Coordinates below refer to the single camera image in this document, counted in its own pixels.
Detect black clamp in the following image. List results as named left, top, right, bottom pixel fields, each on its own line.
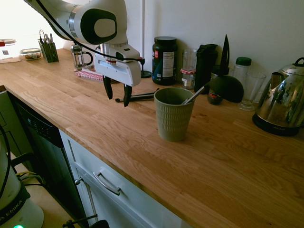
left=62, top=213, right=110, bottom=228

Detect jar with black lid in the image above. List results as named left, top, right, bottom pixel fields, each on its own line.
left=211, top=64, right=234, bottom=80

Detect green ribbed utensil holder cup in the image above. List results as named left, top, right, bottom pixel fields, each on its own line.
left=153, top=87, right=196, bottom=143

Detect clear bottle green lid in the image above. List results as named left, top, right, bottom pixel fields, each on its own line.
left=231, top=57, right=252, bottom=86

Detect black ladle steel handle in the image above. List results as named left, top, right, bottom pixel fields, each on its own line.
left=181, top=75, right=245, bottom=105

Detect small dark jar red label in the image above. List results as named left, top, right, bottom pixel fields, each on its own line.
left=207, top=91, right=224, bottom=106

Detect small jar red checkered lid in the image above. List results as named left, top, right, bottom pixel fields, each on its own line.
left=180, top=68, right=197, bottom=90

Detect black shaker bottle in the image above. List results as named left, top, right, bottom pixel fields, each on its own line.
left=194, top=43, right=219, bottom=90

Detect glass food container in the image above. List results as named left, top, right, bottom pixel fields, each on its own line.
left=19, top=47, right=42, bottom=61

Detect black steel kitchen tongs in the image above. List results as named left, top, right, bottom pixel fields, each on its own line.
left=115, top=88, right=161, bottom=103

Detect white taper candle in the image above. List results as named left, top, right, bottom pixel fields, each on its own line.
left=140, top=0, right=146, bottom=59

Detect glass French press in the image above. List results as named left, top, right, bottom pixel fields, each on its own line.
left=71, top=44, right=94, bottom=72

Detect silver drawer handle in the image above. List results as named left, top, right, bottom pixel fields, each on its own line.
left=93, top=171, right=122, bottom=196

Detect black pointed utensil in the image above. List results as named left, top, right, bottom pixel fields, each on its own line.
left=220, top=34, right=231, bottom=77

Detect white container red clip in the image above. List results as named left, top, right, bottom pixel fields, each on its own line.
left=0, top=38, right=22, bottom=64

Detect red checkered book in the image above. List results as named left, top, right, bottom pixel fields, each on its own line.
left=76, top=69, right=105, bottom=83

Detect tall clear glass jar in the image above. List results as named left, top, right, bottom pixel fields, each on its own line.
left=182, top=49, right=198, bottom=71

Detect black dishwasher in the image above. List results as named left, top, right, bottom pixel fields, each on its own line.
left=8, top=91, right=89, bottom=228

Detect dark green cutlery caddy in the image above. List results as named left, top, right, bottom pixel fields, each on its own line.
left=38, top=39, right=59, bottom=63

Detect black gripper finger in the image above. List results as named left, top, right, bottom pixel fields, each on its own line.
left=102, top=75, right=114, bottom=100
left=123, top=83, right=133, bottom=108

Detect yellow cables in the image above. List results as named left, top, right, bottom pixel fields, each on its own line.
left=16, top=170, right=45, bottom=185

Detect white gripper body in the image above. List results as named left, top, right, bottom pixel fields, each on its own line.
left=94, top=44, right=142, bottom=87

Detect white kitchen cabinet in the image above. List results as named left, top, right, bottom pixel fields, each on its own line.
left=58, top=129, right=194, bottom=228

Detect stainless steel electric kettle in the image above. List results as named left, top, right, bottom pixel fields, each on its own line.
left=256, top=57, right=304, bottom=128

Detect black protein powder tub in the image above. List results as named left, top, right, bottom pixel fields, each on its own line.
left=152, top=36, right=178, bottom=86

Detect black kettle base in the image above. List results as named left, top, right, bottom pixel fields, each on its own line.
left=252, top=113, right=301, bottom=137

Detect footed drinking glass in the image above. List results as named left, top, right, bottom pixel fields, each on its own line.
left=237, top=71, right=267, bottom=112

